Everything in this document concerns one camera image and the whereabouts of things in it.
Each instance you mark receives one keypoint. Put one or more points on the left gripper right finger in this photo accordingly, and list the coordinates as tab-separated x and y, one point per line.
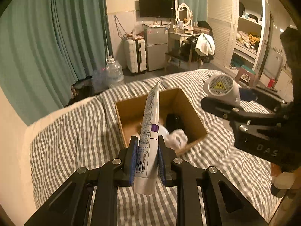
165	163

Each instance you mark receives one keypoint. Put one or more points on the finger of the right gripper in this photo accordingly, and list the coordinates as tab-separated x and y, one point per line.
267	97
231	113

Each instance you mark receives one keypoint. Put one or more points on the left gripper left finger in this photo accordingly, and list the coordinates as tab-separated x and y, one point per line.
126	171

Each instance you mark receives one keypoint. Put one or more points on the white sock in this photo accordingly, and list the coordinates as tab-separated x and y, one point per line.
176	140

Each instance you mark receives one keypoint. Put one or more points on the white toothpaste tube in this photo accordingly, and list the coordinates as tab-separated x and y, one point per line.
147	155

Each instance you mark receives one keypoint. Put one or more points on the white handheld device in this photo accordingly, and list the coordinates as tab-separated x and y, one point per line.
223	88

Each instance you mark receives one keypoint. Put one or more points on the black square object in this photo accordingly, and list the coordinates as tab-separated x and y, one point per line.
174	122

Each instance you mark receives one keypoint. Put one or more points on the right hand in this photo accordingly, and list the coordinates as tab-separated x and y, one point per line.
282	181

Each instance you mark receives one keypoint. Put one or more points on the small wooden stool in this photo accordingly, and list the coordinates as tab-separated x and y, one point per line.
247	75

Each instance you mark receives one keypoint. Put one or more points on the red can on floor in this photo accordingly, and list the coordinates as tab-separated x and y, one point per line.
271	83

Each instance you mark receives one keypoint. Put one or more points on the grey checked bed quilt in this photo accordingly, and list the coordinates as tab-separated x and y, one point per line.
89	136

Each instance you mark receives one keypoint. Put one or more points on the brown cardboard box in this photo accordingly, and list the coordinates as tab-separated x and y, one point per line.
173	101

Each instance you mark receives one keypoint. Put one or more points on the white garment on chair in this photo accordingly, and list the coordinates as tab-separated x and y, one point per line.
205	45

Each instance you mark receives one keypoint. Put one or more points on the wooden chair with clothes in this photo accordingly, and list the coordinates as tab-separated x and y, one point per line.
188	52

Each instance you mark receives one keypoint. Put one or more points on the white wardrobe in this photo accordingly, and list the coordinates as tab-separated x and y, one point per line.
240	28

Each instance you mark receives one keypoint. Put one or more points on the dark bag beside bed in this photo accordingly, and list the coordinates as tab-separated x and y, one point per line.
81	89

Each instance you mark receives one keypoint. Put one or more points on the clear plastic bag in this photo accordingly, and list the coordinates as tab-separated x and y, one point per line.
99	80

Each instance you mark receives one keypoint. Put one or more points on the large clear water bottle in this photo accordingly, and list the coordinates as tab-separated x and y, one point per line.
114	73

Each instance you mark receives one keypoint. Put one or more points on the white dressing table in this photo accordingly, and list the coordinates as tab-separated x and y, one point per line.
176	37

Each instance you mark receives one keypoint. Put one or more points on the white suitcase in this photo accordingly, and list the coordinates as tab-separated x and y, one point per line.
135	54

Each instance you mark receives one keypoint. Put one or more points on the white oval vanity mirror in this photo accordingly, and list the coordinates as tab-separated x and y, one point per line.
183	15

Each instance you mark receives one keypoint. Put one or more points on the silver mini fridge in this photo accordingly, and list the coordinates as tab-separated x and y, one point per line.
156	41

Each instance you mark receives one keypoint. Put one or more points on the large green curtain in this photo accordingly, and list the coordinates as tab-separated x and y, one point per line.
46	46

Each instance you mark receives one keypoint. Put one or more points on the black wall television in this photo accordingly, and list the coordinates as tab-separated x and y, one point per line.
157	8

